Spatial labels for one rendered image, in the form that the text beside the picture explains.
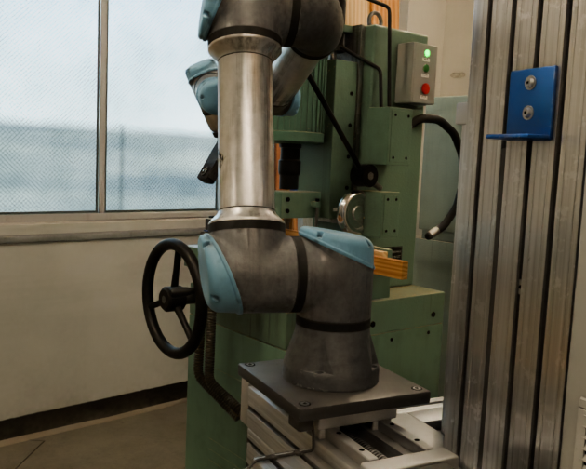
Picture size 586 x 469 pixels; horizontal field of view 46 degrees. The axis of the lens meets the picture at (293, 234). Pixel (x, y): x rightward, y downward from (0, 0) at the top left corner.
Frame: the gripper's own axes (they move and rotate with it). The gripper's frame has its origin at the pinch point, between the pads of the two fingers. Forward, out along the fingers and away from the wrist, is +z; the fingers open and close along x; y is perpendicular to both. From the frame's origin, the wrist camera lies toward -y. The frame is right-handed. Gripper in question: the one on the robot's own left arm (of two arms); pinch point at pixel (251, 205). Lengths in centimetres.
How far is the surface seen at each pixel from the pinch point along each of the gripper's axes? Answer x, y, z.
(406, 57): -7, 59, -12
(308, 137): -0.8, 22.7, -6.6
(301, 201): 4.4, 17.0, 9.4
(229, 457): 7, -33, 58
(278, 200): 5.6, 11.2, 5.8
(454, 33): 139, 259, 44
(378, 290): -26.5, 6.5, 24.6
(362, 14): 135, 186, 5
